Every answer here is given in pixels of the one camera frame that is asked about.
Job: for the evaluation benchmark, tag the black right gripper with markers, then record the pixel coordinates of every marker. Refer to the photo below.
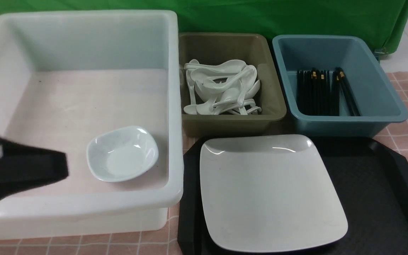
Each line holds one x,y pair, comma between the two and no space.
25,167

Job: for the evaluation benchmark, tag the small white sauce dish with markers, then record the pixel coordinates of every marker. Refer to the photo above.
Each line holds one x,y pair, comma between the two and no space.
122,154

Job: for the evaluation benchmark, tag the large white square plate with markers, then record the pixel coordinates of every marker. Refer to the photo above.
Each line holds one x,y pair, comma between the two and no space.
268,194

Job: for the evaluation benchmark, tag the large white plastic bin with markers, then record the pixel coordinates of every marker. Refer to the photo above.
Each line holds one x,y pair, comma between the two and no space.
67,77

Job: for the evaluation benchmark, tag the white spoon left of pile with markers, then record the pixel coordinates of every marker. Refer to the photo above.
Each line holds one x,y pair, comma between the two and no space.
190,109

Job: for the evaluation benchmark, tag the white spoon of pile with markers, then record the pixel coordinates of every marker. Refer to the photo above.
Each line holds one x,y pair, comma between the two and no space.
190,109
248,79
231,66

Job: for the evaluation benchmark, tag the white spoon top of pile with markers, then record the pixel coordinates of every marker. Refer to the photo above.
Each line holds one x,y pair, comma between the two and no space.
231,66

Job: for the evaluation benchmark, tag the white spoon right of pile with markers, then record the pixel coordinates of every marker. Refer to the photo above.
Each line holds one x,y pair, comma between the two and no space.
248,79

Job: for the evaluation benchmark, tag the olive plastic spoon bin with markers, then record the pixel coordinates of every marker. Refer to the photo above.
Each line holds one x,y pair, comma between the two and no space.
215,49

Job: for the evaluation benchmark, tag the black chopsticks bundle in bin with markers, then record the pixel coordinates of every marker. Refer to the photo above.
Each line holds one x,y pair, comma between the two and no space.
325,93

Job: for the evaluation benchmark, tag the blue plastic chopstick bin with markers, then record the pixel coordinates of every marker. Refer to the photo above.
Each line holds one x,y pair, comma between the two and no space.
378,101

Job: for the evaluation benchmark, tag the black plastic serving tray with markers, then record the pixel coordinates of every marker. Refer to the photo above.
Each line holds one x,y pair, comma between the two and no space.
370,179

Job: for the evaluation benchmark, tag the pink checkered tablecloth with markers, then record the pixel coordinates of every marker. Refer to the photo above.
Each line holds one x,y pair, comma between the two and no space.
164,241

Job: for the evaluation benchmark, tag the green backdrop cloth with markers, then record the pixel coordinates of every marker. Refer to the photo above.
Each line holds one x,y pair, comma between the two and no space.
380,23

